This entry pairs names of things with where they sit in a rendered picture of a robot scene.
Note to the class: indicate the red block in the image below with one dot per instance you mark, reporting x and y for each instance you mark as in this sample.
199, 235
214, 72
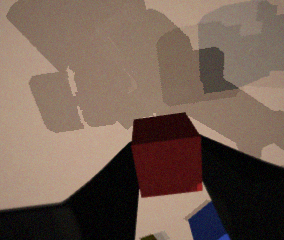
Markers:
167, 155

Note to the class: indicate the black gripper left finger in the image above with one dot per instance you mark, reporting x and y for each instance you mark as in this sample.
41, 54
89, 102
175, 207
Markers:
105, 208

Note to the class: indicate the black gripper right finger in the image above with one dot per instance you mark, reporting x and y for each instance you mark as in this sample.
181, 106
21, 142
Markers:
247, 192

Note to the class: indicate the yellow cube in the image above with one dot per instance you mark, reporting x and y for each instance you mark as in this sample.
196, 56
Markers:
149, 237

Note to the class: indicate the blue block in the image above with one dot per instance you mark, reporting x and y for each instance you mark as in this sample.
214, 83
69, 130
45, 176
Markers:
206, 224

